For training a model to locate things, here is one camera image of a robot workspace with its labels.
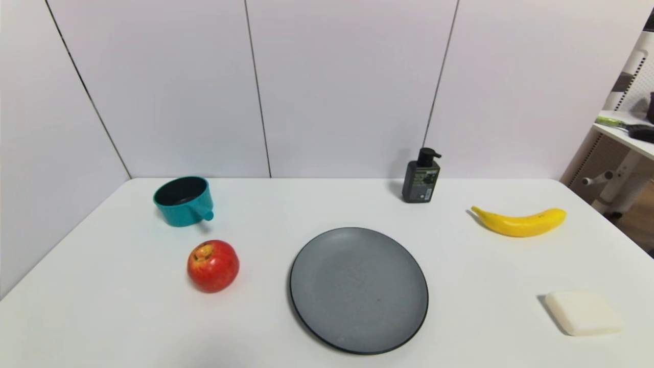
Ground teal saucepan with handle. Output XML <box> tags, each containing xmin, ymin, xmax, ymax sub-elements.
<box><xmin>153</xmin><ymin>176</ymin><xmax>215</xmax><ymax>228</ymax></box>

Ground gray round plate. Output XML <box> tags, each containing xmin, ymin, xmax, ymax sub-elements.
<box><xmin>289</xmin><ymin>227</ymin><xmax>430</xmax><ymax>356</ymax></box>

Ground black pump dispenser bottle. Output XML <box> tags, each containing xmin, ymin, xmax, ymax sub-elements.
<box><xmin>402</xmin><ymin>147</ymin><xmax>442</xmax><ymax>204</ymax></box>

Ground red apple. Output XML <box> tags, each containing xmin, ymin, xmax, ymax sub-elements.
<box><xmin>186</xmin><ymin>240</ymin><xmax>240</xmax><ymax>294</ymax></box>

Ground yellow banana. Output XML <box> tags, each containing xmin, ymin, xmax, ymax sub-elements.
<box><xmin>471</xmin><ymin>205</ymin><xmax>567</xmax><ymax>238</ymax></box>

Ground white square soap bar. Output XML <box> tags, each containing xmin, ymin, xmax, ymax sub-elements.
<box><xmin>544</xmin><ymin>290</ymin><xmax>624</xmax><ymax>337</ymax></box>

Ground white side desk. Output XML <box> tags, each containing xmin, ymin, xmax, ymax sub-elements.
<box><xmin>581</xmin><ymin>109</ymin><xmax>654</xmax><ymax>215</ymax></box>

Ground black brush on desk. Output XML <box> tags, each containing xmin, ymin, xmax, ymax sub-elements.
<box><xmin>627</xmin><ymin>124</ymin><xmax>654</xmax><ymax>144</ymax></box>

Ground white pegboard panel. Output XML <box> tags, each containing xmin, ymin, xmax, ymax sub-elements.
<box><xmin>609</xmin><ymin>31</ymin><xmax>654</xmax><ymax>114</ymax></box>

